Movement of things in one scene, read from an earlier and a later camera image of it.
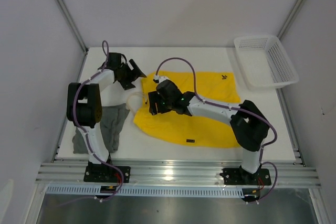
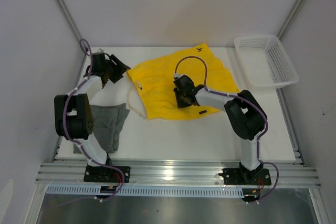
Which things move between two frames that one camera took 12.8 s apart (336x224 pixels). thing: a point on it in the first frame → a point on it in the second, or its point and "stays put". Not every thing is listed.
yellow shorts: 201,129 → 153,81
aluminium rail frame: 58,171 stays put
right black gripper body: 164,105 → 181,102
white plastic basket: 265,63 stays put
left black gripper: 134,74 → 119,68
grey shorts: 113,119 stays put
